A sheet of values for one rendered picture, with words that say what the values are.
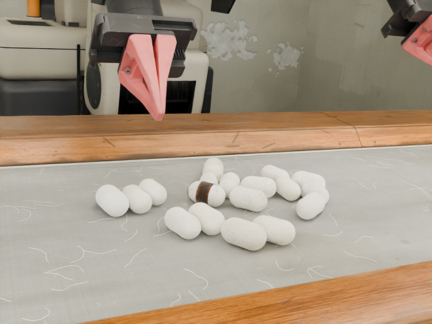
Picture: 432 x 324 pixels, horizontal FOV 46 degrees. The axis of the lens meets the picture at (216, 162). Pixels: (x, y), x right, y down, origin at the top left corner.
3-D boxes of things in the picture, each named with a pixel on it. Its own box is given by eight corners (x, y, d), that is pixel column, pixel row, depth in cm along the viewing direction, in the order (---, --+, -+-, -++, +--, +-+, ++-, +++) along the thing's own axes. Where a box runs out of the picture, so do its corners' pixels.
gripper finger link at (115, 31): (193, 96, 47) (172, 20, 51) (116, 96, 44) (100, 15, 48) (174, 135, 52) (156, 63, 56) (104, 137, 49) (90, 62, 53)
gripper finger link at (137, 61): (217, 96, 48) (195, 21, 52) (143, 96, 45) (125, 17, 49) (195, 134, 53) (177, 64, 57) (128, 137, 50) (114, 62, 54)
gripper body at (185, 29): (200, 31, 52) (184, -21, 55) (99, 26, 47) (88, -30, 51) (182, 72, 57) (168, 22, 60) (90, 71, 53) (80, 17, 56)
